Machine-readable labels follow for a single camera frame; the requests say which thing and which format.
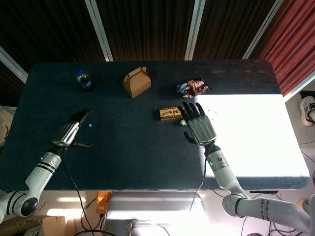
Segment crumpled snack wrapper bag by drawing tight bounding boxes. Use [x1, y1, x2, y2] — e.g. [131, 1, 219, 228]
[176, 77, 212, 98]

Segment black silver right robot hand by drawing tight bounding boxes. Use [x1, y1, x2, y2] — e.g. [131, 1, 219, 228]
[181, 101, 218, 148]

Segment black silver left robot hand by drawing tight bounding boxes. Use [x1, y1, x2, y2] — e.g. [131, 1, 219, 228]
[51, 108, 95, 149]

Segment dark blue table cloth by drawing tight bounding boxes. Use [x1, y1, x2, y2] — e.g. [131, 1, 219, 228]
[0, 60, 310, 192]

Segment black left hand cable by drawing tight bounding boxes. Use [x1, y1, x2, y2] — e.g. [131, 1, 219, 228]
[57, 146, 116, 236]

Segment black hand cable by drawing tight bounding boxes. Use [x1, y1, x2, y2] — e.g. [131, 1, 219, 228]
[189, 142, 215, 213]
[57, 146, 116, 236]

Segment orange plastic device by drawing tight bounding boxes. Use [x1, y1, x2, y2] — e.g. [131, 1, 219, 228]
[95, 191, 113, 214]

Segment yellow red printed carton box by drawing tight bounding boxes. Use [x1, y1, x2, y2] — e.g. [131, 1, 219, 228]
[158, 106, 186, 121]

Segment pepsi cola bottle blue cap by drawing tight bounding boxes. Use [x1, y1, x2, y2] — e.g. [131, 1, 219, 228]
[75, 68, 95, 93]

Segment brown cardboard gable box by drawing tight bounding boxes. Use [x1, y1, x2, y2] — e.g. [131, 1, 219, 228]
[122, 66, 152, 99]

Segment black right hand cable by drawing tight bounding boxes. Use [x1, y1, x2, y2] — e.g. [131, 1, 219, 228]
[189, 142, 215, 213]

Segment white window frame post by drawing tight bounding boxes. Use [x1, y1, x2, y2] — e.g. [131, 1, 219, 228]
[184, 0, 206, 61]
[242, 0, 284, 59]
[84, 0, 114, 62]

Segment dark brown curtain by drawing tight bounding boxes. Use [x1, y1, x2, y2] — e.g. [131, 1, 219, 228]
[0, 0, 283, 108]

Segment white sneaker shoe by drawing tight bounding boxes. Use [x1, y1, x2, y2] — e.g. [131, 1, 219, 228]
[300, 95, 315, 127]

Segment red curtain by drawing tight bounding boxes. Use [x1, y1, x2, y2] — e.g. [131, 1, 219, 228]
[252, 0, 315, 97]

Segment grey robot base body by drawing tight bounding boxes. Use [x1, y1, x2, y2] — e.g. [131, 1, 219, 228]
[105, 191, 207, 236]

